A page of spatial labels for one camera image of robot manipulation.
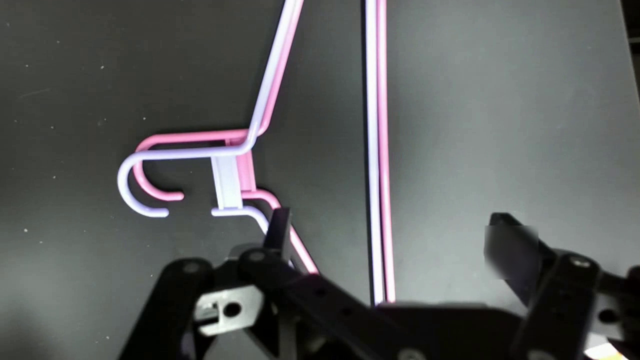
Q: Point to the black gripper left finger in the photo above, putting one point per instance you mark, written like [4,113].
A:
[278,232]

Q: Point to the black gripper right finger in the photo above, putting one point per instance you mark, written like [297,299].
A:
[516,254]

